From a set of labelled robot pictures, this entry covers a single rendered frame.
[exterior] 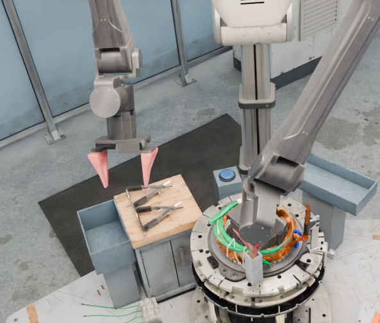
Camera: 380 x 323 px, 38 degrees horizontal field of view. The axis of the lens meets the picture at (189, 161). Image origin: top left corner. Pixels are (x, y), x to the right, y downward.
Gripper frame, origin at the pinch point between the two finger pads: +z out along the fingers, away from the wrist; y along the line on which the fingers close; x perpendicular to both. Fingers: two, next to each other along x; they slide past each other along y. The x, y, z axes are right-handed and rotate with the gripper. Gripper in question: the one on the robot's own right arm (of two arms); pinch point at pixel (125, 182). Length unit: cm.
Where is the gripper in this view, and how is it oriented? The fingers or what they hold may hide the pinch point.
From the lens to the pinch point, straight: 110.7
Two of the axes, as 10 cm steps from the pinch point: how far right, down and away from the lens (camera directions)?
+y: 9.9, -0.2, -1.5
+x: 1.4, -2.1, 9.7
